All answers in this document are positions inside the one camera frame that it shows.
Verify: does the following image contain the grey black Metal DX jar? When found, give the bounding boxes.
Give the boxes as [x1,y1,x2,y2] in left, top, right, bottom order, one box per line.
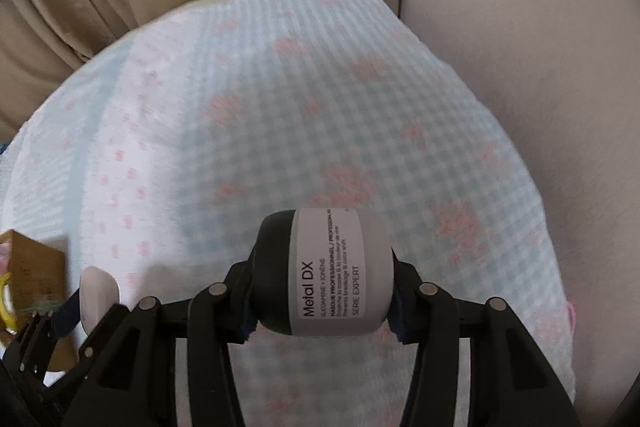
[250,208,394,337]

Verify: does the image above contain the yellow packing tape roll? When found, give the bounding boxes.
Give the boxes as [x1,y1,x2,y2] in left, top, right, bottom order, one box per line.
[0,272,17,334]

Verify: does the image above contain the small white cap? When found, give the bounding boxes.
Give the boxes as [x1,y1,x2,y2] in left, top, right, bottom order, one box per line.
[79,267,119,335]

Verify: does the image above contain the brown cardboard box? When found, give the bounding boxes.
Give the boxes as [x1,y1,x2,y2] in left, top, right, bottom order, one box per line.
[1,229,67,348]

